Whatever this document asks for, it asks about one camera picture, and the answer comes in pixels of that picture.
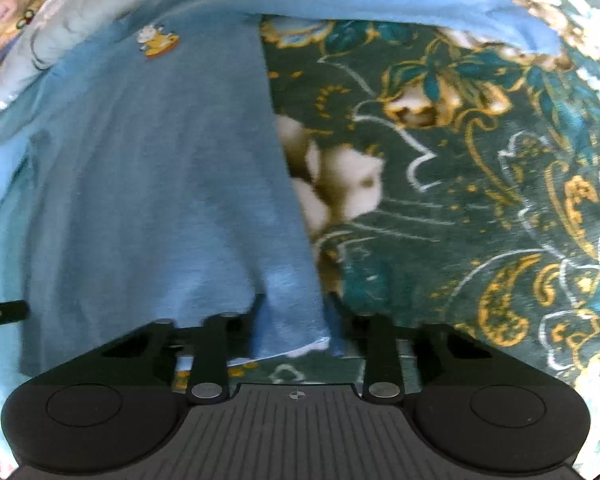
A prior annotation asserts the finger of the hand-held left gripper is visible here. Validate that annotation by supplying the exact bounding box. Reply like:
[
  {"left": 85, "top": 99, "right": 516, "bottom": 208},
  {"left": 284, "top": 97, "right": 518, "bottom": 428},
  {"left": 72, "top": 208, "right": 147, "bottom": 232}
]
[{"left": 0, "top": 299, "right": 30, "bottom": 330}]

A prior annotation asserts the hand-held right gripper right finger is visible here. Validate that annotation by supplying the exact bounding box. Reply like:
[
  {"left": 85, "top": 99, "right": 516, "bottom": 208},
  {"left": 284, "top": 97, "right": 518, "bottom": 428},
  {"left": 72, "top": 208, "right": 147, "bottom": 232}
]
[{"left": 329, "top": 292, "right": 512, "bottom": 407}]

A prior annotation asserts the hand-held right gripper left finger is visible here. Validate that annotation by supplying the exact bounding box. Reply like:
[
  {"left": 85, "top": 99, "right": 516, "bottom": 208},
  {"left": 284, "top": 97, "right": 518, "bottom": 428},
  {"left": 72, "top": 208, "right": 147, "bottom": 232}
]
[{"left": 74, "top": 293, "right": 268, "bottom": 407}]

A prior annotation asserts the blue shirt with cartoon patch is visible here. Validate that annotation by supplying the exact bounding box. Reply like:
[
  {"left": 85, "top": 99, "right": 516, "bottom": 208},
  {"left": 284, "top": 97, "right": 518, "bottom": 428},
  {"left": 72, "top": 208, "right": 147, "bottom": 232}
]
[{"left": 0, "top": 0, "right": 564, "bottom": 379}]

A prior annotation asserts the green floral blanket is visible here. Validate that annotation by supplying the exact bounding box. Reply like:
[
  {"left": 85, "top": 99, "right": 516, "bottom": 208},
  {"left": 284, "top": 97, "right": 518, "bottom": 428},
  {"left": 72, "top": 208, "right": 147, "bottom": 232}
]
[{"left": 0, "top": 0, "right": 600, "bottom": 479}]

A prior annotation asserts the light blue garment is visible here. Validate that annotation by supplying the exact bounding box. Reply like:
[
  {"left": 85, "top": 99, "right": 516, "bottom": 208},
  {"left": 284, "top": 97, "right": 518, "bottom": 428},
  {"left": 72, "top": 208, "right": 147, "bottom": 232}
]
[{"left": 0, "top": 0, "right": 261, "bottom": 122}]

